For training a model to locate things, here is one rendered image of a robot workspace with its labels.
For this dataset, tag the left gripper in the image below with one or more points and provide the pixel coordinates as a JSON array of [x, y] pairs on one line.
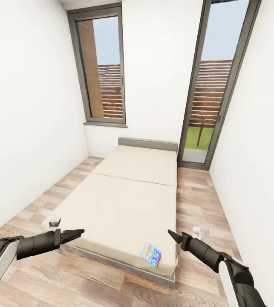
[[49, 241]]

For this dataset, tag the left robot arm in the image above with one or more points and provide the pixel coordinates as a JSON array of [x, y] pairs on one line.
[[21, 247]]

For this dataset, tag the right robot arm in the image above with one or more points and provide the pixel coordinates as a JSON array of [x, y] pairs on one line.
[[237, 280]]

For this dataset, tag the door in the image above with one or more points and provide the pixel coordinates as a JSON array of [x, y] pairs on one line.
[[225, 30]]

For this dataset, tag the board game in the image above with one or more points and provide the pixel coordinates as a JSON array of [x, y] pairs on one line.
[[150, 254]]

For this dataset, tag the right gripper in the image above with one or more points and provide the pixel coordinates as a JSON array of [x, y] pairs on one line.
[[194, 245]]

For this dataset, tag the bed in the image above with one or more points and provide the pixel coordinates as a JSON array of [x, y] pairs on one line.
[[127, 200]]

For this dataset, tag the fixed window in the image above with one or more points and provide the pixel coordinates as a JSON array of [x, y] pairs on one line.
[[97, 39]]

